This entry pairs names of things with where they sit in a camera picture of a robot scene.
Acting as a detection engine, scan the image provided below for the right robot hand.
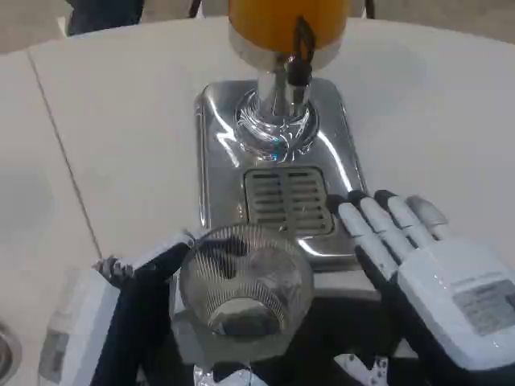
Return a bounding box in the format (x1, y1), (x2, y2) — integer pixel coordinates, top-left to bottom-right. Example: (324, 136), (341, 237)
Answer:
(325, 188), (515, 386)

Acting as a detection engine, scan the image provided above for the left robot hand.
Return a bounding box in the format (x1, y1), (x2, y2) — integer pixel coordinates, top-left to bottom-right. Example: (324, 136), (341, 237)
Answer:
(38, 228), (195, 386)

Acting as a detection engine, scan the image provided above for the clear ribbed glass cup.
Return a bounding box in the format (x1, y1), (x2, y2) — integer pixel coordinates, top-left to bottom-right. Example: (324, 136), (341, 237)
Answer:
(178, 224), (315, 363)

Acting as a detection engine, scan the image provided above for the steel drip tray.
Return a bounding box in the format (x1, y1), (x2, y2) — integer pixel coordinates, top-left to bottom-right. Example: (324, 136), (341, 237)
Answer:
(194, 78), (384, 303)

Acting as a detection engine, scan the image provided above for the slotted drip tray grid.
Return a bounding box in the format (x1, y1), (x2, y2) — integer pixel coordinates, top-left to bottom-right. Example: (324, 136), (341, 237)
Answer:
(242, 167), (336, 236)

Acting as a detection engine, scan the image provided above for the black dispenser tap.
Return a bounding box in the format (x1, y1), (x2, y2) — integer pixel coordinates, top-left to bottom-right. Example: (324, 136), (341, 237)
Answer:
(286, 14), (318, 88)

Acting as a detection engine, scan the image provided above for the orange juice drink dispenser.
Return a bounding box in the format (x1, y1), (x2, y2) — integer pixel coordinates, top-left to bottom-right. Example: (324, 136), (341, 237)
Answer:
(226, 0), (350, 156)

